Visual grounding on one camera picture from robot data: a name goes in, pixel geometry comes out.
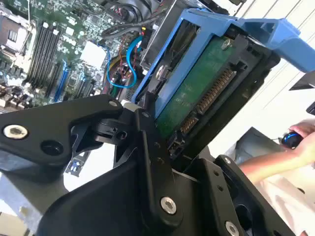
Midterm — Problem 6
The hard disk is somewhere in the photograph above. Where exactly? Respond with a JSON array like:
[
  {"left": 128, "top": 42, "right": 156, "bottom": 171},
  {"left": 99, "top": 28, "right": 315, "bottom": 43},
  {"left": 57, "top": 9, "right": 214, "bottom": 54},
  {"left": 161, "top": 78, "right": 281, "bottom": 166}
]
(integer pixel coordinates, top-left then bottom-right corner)
[{"left": 131, "top": 8, "right": 315, "bottom": 170}]

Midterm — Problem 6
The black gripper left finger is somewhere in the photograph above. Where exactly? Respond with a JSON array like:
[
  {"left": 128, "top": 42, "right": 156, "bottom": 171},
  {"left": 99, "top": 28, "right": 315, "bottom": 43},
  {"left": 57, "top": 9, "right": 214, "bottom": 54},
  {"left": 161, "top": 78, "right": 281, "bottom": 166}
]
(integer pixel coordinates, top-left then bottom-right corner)
[{"left": 0, "top": 92, "right": 185, "bottom": 228}]

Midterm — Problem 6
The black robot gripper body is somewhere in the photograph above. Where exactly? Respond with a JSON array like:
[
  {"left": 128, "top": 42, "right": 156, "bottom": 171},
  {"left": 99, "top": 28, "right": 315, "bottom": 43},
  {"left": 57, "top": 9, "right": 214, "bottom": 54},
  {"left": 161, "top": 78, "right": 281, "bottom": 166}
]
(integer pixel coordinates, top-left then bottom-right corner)
[{"left": 36, "top": 159, "right": 217, "bottom": 236}]

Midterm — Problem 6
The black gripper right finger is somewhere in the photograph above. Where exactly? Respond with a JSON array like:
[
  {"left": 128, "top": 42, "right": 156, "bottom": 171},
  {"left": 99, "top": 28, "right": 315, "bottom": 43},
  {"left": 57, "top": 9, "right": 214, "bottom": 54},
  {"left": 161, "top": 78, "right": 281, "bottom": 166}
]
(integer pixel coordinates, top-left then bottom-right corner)
[{"left": 194, "top": 154, "right": 296, "bottom": 236}]

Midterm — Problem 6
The round black tool blue ring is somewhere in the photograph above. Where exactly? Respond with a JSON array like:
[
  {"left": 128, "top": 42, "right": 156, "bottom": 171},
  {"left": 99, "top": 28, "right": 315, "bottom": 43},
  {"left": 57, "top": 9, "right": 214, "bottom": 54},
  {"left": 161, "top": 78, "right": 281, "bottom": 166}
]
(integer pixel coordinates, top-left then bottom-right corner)
[{"left": 282, "top": 131, "right": 304, "bottom": 150}]

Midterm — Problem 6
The person's hand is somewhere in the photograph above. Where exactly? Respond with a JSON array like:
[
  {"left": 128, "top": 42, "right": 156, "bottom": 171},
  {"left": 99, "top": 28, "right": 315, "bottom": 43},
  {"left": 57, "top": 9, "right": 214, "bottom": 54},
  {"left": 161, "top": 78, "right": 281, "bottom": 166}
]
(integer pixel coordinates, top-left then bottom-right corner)
[{"left": 287, "top": 119, "right": 315, "bottom": 163}]

